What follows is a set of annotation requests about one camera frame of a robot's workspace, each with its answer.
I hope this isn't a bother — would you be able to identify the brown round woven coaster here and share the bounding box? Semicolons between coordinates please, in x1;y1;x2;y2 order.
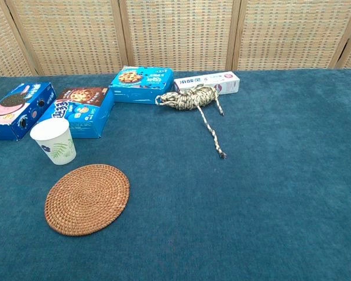
44;163;130;237

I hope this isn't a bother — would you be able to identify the white paper cup floral print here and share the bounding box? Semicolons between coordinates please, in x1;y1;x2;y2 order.
29;118;77;166

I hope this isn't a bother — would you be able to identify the light blue chip cookie box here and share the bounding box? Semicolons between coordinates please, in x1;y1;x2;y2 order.
109;66;174;105

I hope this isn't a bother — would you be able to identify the blue table cloth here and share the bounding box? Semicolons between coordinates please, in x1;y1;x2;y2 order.
0;68;351;281

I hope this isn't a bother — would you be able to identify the white toothpaste box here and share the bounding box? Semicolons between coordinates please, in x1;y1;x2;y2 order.
173;71;241;95

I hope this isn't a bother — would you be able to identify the blue brown chocolate cookie box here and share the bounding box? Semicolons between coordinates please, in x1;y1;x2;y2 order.
37;87;115;139

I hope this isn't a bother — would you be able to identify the woven rattan folding screen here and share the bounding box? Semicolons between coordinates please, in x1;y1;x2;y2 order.
0;0;351;80

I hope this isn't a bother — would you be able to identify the blue Oreo cookie box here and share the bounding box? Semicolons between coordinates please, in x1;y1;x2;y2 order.
0;81;57;142

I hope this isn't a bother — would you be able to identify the beige braided rope bundle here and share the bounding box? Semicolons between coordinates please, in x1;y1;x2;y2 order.
154;83;228;160

